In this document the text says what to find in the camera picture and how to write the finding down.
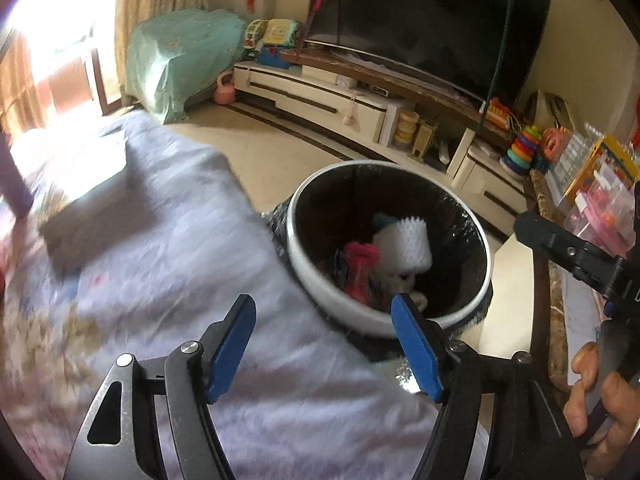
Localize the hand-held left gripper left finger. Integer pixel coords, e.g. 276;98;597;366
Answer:
62;294;258;480

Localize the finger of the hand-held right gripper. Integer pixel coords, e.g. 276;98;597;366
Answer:
514;211;628;303

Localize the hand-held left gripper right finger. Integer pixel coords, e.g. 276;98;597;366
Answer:
390;292;586;480

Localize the pink plastic item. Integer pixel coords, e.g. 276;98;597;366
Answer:
342;241;381;303

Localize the white foam piece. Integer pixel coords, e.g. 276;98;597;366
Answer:
372;216;433;273

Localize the white trash bin black liner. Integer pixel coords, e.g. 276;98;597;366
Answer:
260;160;495;356

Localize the person's right hand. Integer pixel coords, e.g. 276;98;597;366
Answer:
564;342;640;476

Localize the pink clear plastic container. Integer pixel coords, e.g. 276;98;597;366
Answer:
565;175;638;256

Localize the marble top side table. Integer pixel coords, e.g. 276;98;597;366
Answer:
530;167;640;396

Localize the clear plastic storage box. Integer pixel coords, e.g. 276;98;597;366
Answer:
545;122;608;208

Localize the yellow cardboard toy box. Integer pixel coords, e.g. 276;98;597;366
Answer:
565;134;640;206

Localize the pink orange plastic toy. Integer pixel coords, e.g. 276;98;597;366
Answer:
541;125;572;163

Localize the wooden abacus toy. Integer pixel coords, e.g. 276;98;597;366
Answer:
482;97;513;133

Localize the wooden grater toy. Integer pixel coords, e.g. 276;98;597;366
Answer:
411;119;439;162

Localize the stack of children's books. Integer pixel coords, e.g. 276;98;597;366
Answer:
37;160;156;273

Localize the yellow white jar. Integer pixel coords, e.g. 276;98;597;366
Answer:
395;110;420;148

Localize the pink kettlebell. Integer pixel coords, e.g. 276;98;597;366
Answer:
214;71;236;106

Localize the black television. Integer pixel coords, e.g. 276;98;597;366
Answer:
305;0;552;106

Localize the white tv cabinet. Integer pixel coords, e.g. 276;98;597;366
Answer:
232;50;531;221

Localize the purple water bottle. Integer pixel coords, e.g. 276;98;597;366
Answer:
0;130;33;218

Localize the blue plastic toy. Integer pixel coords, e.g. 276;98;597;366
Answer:
256;46;296;71

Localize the teal covered furniture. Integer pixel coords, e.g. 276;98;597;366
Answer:
124;8;247;125

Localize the wooden glass balcony door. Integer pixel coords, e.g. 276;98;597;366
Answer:
0;30;121;136

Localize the green white toy bus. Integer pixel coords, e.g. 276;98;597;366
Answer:
244;19;268;52

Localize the yellow teal toy register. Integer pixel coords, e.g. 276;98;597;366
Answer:
262;18;304;47

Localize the rainbow stacking ring toy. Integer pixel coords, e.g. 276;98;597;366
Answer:
500;125;543;178

